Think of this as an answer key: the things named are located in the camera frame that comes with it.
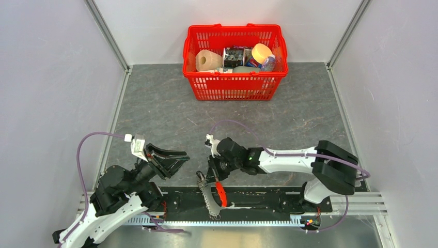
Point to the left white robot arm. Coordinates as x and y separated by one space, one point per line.
121 195

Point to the red plastic shopping basket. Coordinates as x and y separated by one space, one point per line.
242 83

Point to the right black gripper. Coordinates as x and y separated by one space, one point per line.
213 173

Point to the orange sponge disc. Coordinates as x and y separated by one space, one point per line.
260 52

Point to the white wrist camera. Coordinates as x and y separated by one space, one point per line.
137 145
212 144

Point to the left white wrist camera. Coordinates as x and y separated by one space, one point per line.
137 145

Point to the clear plastic bottle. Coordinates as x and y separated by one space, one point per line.
269 64

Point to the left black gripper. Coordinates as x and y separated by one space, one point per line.
166 167

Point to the white toothed cable strip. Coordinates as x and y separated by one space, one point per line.
144 220

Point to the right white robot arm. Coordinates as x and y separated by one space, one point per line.
335 169

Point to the dark snack packet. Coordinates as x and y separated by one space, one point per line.
233 57

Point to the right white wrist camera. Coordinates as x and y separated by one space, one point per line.
212 144

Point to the toilet paper roll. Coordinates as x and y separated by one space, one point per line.
206 60

